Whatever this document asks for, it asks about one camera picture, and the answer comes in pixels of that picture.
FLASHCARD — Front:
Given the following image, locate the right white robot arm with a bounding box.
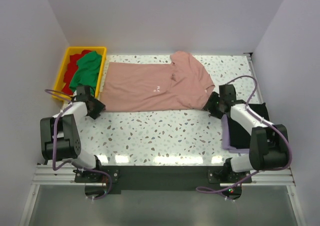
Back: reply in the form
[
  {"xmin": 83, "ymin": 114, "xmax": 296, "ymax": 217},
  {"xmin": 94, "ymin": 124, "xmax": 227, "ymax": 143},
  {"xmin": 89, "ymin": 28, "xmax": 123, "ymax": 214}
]
[{"xmin": 203, "ymin": 84, "xmax": 292, "ymax": 183}]

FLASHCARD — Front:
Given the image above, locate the lavender folded t shirt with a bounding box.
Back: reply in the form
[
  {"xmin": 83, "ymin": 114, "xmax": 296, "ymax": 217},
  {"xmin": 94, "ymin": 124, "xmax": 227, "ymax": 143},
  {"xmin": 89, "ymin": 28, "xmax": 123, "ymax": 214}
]
[{"xmin": 221, "ymin": 115, "xmax": 251, "ymax": 154}]

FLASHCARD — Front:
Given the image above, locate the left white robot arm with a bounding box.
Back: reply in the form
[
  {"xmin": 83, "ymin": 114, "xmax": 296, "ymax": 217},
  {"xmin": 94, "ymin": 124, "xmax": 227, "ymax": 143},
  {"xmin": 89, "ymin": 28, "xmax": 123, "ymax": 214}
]
[{"xmin": 40, "ymin": 85, "xmax": 106, "ymax": 182}]

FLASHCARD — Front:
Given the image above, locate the green t shirt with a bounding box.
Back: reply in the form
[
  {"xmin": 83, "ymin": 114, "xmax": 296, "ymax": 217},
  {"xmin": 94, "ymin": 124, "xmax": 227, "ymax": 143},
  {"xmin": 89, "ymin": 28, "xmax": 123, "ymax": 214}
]
[{"xmin": 69, "ymin": 51, "xmax": 102, "ymax": 95}]

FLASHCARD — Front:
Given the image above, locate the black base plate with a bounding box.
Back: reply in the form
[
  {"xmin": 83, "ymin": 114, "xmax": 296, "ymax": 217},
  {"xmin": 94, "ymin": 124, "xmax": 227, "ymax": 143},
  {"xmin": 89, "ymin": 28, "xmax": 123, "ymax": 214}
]
[{"xmin": 73, "ymin": 165, "xmax": 250, "ymax": 196}]

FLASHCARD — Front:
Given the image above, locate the aluminium frame rail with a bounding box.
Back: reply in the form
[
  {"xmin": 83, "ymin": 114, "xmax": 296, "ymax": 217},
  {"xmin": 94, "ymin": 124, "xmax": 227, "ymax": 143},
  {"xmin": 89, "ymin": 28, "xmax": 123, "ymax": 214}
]
[{"xmin": 32, "ymin": 164, "xmax": 76, "ymax": 186}]

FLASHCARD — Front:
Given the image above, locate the black folded t shirt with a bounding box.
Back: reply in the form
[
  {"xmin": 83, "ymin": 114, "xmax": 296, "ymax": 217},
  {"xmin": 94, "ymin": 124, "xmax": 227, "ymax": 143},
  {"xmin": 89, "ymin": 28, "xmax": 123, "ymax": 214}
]
[{"xmin": 227, "ymin": 102, "xmax": 270, "ymax": 150}]

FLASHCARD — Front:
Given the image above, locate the pink t shirt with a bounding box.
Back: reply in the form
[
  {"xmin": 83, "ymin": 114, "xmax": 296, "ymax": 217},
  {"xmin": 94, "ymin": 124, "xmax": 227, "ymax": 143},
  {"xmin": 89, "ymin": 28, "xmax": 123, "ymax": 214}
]
[{"xmin": 99, "ymin": 51, "xmax": 215, "ymax": 113}]

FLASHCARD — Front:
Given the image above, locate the red t shirt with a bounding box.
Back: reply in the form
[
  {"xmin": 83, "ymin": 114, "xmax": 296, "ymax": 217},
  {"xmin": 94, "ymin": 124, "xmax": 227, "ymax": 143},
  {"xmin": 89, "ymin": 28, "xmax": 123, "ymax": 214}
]
[{"xmin": 61, "ymin": 49, "xmax": 91, "ymax": 95}]

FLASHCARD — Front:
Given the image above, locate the yellow plastic bin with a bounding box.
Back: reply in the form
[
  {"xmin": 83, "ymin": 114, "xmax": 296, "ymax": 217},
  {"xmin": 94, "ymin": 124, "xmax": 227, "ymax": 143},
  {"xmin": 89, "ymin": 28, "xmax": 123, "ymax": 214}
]
[{"xmin": 53, "ymin": 46, "xmax": 107, "ymax": 100}]

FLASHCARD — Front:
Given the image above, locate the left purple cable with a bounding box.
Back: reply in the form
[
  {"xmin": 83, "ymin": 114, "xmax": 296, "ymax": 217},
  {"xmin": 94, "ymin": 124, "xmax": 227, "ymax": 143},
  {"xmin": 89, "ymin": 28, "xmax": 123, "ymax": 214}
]
[{"xmin": 44, "ymin": 88, "xmax": 112, "ymax": 200}]

